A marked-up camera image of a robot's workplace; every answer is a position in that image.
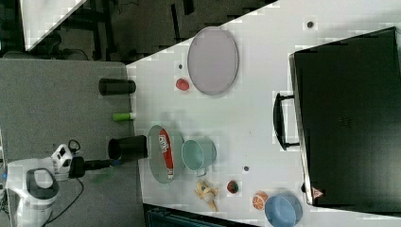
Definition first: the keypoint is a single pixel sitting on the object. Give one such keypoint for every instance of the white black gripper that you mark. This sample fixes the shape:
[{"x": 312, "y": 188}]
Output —
[{"x": 68, "y": 165}]

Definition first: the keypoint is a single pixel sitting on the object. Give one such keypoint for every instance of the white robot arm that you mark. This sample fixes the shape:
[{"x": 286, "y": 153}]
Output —
[{"x": 36, "y": 181}]

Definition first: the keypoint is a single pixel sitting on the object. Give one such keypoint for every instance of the black cylinder lower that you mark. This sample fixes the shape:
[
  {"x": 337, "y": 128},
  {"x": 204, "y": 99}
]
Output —
[{"x": 128, "y": 149}]

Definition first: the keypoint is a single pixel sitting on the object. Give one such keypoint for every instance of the black cylinder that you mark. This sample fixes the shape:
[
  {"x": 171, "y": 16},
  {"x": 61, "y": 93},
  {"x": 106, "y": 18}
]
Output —
[
  {"x": 128, "y": 149},
  {"x": 111, "y": 87}
]

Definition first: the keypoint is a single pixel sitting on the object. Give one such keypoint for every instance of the green marker pen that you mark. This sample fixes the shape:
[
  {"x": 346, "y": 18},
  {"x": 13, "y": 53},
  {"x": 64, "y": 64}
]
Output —
[{"x": 117, "y": 117}]

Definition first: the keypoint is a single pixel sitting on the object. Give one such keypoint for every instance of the grey floor mat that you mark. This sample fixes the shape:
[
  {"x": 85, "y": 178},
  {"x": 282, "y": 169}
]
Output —
[{"x": 48, "y": 103}]

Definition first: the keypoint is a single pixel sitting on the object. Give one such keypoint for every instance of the black cylinder upper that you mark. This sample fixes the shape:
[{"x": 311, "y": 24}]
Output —
[{"x": 111, "y": 87}]

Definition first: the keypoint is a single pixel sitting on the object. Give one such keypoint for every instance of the dark bin under table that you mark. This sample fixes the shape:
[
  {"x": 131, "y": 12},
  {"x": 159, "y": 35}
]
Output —
[{"x": 158, "y": 216}]

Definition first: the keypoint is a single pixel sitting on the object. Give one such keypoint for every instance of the teal metal cup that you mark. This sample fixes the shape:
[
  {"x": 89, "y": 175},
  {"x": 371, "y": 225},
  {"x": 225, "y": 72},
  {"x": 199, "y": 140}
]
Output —
[{"x": 198, "y": 154}]

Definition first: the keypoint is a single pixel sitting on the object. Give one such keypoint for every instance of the yellow plush toy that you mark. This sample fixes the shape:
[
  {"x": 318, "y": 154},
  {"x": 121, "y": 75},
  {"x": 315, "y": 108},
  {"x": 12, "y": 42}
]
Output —
[{"x": 207, "y": 194}]

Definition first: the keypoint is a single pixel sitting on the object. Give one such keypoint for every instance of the round grey plate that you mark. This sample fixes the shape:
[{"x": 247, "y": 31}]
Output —
[{"x": 212, "y": 61}]

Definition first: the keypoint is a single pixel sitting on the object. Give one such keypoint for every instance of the orange slice toy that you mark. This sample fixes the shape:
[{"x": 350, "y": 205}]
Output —
[{"x": 259, "y": 200}]

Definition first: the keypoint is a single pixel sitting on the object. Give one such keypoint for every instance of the blue bowl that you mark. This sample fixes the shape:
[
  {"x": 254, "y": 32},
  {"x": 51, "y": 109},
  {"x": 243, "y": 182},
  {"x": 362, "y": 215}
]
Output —
[{"x": 283, "y": 210}]

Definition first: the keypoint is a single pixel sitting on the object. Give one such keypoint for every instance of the black toaster oven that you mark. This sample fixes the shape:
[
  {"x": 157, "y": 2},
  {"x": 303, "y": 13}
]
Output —
[{"x": 347, "y": 101}]

